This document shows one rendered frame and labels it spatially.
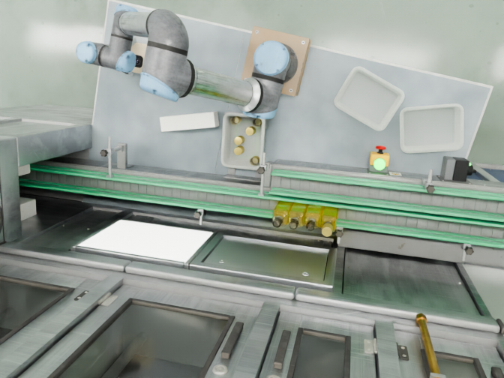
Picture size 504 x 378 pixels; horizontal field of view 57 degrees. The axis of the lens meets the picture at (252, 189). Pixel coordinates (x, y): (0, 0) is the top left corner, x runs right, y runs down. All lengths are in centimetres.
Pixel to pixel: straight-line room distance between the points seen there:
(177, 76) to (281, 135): 71
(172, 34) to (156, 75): 12
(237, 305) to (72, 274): 55
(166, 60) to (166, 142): 80
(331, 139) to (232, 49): 54
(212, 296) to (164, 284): 16
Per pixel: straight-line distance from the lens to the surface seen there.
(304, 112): 192
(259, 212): 182
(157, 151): 211
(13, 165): 184
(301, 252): 172
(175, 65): 135
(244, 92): 155
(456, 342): 142
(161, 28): 136
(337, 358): 124
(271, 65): 160
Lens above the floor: 266
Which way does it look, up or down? 72 degrees down
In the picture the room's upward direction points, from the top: 136 degrees counter-clockwise
